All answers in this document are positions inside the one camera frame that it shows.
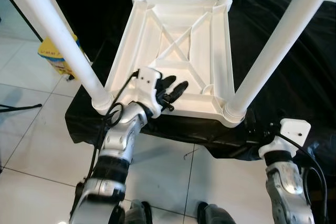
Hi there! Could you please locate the black backdrop sheet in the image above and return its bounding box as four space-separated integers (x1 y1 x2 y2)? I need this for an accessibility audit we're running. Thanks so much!
41 0 200 62

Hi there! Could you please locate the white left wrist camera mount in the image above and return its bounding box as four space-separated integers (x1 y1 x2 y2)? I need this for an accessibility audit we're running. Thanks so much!
134 68 161 112

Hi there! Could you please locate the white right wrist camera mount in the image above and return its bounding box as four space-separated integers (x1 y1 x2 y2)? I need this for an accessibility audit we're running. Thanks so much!
258 119 311 159

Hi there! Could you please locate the black floor cable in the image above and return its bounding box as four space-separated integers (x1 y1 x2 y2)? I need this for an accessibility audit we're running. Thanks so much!
0 103 43 113

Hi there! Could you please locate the white plastic table top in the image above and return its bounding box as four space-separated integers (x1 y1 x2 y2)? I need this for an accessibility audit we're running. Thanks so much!
94 0 247 129

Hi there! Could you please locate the grey left robot foot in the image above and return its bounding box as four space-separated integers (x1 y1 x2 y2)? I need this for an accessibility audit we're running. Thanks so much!
123 200 153 224

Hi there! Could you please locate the grey right robot foot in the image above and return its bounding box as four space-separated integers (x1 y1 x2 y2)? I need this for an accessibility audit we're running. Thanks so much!
197 202 237 224

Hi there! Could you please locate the grey robot foot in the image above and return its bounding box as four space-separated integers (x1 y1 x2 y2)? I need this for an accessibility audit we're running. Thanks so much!
197 202 237 224
123 200 153 224

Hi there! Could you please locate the black plastic table cover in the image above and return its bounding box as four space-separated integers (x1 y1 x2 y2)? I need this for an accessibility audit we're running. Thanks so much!
66 0 336 175

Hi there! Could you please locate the black glass door frame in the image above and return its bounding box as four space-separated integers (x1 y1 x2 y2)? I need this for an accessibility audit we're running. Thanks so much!
0 0 43 42

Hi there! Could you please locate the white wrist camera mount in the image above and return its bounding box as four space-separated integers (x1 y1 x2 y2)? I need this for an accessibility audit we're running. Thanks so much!
134 68 161 112
258 119 311 159

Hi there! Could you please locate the yellow bin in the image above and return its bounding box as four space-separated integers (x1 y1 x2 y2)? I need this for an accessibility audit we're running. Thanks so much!
38 35 87 80

